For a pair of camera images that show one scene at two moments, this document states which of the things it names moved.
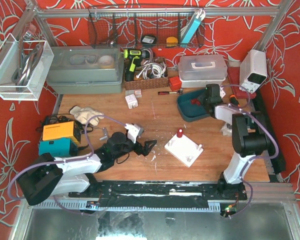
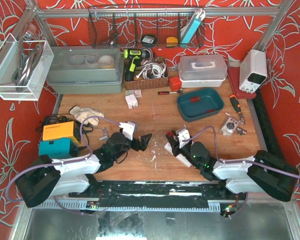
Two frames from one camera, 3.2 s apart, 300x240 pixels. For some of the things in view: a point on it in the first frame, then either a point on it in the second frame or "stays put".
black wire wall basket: x=146 y=26 stays put
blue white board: x=198 y=16 stays put
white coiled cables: x=153 y=70 stays put
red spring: x=195 y=101 -> x=170 y=133
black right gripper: x=204 y=99 -> x=176 y=146
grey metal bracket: x=106 y=134 stays put
